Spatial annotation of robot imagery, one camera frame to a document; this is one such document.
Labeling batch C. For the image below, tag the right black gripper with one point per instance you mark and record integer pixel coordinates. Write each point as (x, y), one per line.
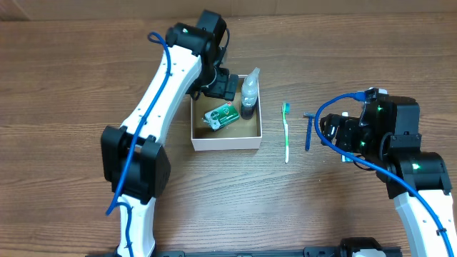
(348, 129)

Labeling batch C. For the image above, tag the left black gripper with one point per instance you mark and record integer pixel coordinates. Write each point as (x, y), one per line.
(221, 88)

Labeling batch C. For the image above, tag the clear pump sanitizer bottle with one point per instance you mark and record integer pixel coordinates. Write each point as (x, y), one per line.
(249, 94)

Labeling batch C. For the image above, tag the green soap bar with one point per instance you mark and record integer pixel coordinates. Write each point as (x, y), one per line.
(221, 116)

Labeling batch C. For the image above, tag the blue disposable razor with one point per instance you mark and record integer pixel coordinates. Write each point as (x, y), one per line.
(310, 117)

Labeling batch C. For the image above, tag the green white toothbrush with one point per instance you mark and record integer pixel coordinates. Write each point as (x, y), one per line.
(285, 111)

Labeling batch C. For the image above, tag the white green toothpaste tube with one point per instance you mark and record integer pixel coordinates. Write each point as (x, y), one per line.
(345, 159)

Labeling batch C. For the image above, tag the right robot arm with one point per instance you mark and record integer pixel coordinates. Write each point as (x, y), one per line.
(380, 132)

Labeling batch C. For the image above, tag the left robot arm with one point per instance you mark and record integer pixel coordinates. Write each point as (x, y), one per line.
(133, 154)

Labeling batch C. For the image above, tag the white cardboard box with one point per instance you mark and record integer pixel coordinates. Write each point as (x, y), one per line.
(241, 134)

